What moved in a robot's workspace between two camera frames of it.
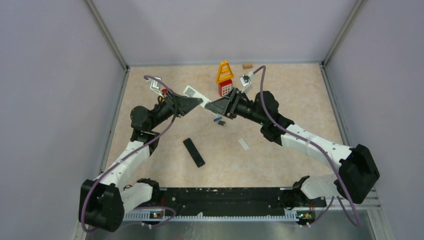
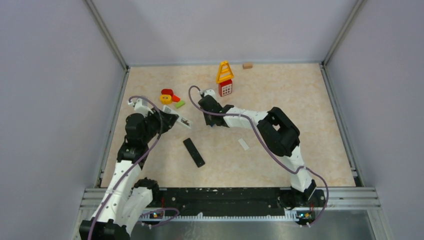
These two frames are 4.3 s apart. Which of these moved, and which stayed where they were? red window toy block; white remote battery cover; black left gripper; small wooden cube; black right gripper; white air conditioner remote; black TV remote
Moved: black left gripper; black right gripper; white air conditioner remote
Stayed: black TV remote; red window toy block; white remote battery cover; small wooden cube
